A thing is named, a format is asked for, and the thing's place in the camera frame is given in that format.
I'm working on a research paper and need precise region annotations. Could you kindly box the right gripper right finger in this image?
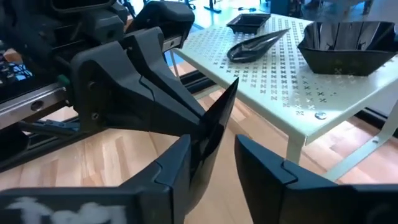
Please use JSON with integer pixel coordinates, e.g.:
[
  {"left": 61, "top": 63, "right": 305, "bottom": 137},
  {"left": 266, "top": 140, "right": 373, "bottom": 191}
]
[{"left": 234, "top": 134, "right": 398, "bottom": 224}]

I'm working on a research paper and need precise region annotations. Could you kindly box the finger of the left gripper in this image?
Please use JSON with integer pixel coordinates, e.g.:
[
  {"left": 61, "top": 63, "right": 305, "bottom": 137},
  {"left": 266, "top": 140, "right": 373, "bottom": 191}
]
[
  {"left": 123, "top": 26, "right": 206, "bottom": 118},
  {"left": 70, "top": 41, "right": 206, "bottom": 138}
]

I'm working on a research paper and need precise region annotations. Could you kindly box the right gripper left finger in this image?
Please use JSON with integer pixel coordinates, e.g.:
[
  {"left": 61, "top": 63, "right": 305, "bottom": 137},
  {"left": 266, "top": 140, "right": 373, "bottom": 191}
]
[{"left": 0, "top": 134, "right": 193, "bottom": 224}]

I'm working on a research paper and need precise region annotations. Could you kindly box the black teardrop mini plate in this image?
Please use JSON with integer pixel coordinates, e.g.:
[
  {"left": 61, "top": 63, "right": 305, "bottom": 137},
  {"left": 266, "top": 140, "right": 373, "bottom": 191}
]
[
  {"left": 226, "top": 27, "right": 292, "bottom": 64},
  {"left": 185, "top": 77, "right": 239, "bottom": 215}
]

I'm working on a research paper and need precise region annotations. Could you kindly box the black square mini plate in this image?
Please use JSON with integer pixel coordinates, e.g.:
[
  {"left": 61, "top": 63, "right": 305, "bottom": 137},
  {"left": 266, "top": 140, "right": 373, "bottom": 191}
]
[{"left": 226, "top": 12, "right": 272, "bottom": 35}]

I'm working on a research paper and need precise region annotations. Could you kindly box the black wavy square bowl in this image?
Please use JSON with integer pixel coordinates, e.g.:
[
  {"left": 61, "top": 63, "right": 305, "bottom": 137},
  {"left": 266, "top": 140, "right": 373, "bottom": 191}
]
[{"left": 297, "top": 21, "right": 398, "bottom": 77}]

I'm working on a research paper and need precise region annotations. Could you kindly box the green perforated metal shelf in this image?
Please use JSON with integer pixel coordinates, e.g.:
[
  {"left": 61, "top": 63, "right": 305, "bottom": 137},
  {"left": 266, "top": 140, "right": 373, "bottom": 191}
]
[{"left": 174, "top": 14, "right": 398, "bottom": 183}]

